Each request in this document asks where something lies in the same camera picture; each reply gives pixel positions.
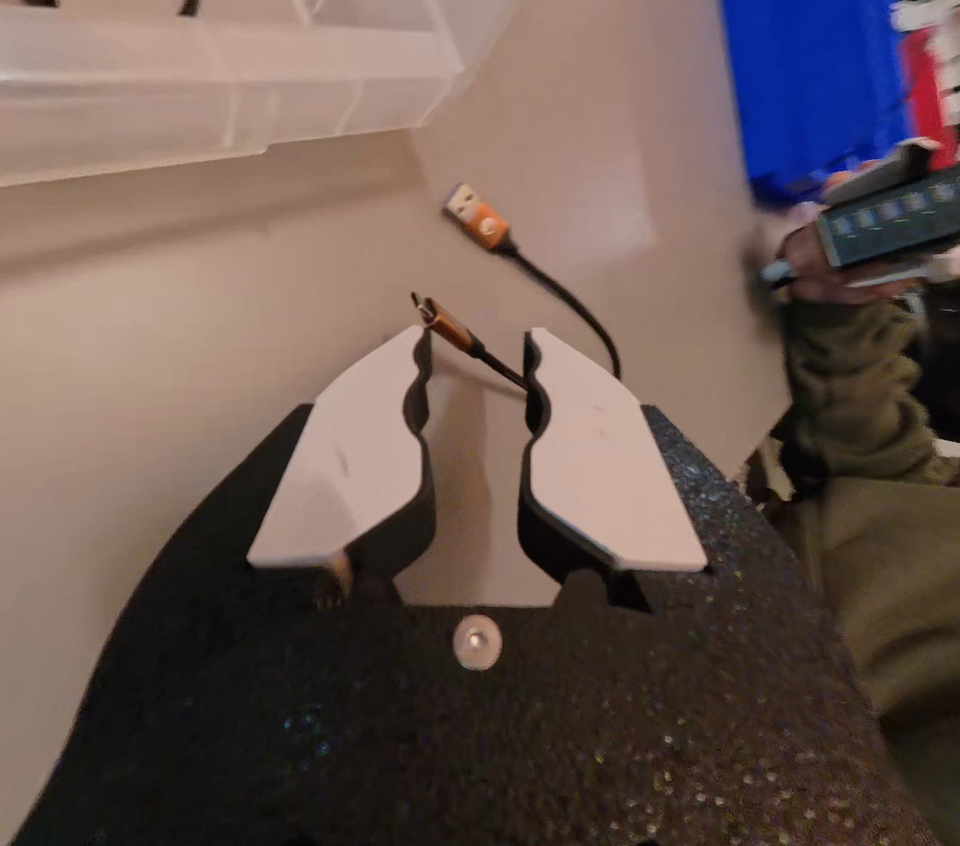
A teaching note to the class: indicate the person's right hand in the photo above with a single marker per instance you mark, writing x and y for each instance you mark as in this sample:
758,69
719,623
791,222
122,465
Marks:
806,261

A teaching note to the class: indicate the blue plastic bin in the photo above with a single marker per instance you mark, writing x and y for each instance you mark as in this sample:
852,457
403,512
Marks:
810,36

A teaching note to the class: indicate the dark teal USB hub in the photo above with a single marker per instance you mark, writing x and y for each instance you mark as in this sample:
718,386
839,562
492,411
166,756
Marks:
892,220

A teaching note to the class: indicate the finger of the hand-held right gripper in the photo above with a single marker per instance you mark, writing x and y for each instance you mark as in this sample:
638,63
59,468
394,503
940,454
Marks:
892,276
877,167

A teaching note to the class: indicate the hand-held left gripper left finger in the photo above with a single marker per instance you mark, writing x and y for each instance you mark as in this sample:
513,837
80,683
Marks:
352,456

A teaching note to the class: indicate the person's olive clothing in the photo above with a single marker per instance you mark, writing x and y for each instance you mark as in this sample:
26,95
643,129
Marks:
892,598

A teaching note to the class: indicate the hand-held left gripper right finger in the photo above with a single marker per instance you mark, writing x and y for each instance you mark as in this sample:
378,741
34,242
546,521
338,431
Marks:
607,478

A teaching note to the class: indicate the clear plastic storage box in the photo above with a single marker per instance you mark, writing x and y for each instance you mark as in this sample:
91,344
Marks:
225,58

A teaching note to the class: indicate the red box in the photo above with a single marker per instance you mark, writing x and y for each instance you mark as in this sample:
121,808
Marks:
930,85

